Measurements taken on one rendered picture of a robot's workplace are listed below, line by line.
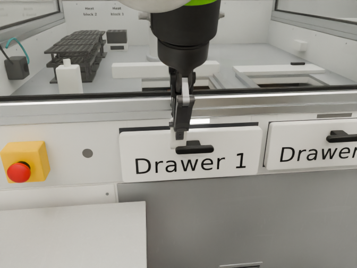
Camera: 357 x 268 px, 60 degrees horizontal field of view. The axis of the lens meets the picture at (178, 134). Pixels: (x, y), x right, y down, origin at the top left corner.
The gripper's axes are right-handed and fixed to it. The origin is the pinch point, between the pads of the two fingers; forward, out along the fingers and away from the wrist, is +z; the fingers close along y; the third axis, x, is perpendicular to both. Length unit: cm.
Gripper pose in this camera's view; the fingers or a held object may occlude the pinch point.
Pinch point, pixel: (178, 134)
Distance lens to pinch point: 58.0
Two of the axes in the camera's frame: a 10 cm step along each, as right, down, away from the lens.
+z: -0.4, 7.0, 7.1
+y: 1.0, 7.1, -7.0
